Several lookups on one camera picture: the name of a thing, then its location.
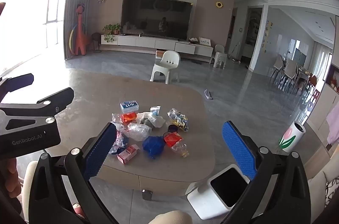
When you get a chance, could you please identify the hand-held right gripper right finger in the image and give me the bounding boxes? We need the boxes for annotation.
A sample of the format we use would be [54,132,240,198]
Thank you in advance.
[221,121,311,224]

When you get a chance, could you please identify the yellow and blue crumpled wrapper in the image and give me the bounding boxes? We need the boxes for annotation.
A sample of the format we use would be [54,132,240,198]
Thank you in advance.
[167,108,189,132]

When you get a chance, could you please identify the white bin with tulip print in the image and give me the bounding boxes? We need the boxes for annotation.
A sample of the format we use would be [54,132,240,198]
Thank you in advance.
[279,121,306,153]

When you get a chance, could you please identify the orange red packet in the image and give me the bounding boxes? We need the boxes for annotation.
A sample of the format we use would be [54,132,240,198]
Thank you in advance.
[163,132,184,148]

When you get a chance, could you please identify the white square trash bin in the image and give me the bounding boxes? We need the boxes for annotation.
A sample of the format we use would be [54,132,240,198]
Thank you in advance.
[187,164,251,220]

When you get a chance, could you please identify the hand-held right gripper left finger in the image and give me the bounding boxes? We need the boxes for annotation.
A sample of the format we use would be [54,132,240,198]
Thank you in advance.
[28,122,118,224]

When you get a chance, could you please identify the large black television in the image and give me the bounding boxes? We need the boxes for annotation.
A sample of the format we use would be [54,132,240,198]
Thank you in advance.
[121,0,193,40]

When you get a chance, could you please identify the grey curtain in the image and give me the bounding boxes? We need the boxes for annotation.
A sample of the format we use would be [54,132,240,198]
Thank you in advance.
[64,0,94,60]

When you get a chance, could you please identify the dining table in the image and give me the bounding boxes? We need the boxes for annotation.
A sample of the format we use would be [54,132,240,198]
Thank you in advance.
[297,66,313,93]

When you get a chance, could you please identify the clear plastic bottle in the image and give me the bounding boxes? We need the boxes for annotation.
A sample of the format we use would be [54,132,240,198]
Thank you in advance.
[171,143,190,158]

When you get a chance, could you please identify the stacked small white stools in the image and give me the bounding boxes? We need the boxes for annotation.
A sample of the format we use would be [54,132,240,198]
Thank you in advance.
[210,44,228,69]

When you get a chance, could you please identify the pink carton box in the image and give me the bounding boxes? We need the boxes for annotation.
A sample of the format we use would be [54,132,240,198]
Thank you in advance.
[117,145,140,164]

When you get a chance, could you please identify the blue plastic bag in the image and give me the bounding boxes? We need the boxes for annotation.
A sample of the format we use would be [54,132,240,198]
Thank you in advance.
[142,136,166,158]

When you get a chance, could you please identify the white plastic chair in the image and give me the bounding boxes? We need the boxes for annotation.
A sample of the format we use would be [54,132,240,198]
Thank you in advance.
[150,50,181,85]

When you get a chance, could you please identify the person's left hand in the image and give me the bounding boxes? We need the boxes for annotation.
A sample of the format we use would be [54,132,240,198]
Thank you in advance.
[5,157,22,199]

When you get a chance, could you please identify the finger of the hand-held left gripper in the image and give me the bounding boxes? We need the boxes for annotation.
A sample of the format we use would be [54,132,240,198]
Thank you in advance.
[0,74,34,102]
[0,88,75,119]

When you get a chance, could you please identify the clear crumpled plastic bag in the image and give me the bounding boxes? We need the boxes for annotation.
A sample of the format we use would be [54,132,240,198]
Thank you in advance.
[128,122,153,141]

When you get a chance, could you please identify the blue and white plastic box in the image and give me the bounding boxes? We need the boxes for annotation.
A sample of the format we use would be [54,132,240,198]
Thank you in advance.
[120,101,139,113]

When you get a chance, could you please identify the white tissue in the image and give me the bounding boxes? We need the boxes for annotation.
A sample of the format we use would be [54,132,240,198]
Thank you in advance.
[136,111,166,129]

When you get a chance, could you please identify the orange snack wrapper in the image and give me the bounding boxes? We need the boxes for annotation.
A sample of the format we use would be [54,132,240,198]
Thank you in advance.
[120,112,137,123]

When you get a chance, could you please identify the broom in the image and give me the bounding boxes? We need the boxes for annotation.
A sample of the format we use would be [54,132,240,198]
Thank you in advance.
[228,41,241,63]

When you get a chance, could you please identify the orange dinosaur toy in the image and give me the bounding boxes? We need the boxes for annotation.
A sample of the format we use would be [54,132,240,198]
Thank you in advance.
[69,3,92,56]

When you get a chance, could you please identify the dark round side stool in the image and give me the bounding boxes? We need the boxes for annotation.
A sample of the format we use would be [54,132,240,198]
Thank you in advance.
[91,32,102,53]

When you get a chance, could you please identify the grey dining chairs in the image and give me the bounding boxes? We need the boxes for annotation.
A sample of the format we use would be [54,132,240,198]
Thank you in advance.
[270,55,300,89]

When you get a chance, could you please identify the clear wrapper with blue print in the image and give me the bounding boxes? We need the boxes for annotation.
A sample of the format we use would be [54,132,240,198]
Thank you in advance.
[108,121,130,156]

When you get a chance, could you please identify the green potted plant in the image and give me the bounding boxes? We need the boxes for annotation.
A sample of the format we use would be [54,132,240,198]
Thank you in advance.
[103,24,122,43]

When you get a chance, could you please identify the pink hanging garment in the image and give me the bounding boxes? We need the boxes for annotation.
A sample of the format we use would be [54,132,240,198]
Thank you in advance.
[326,101,339,145]

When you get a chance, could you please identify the white television cabinet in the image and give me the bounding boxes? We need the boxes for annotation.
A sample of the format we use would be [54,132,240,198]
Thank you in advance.
[101,34,214,58]

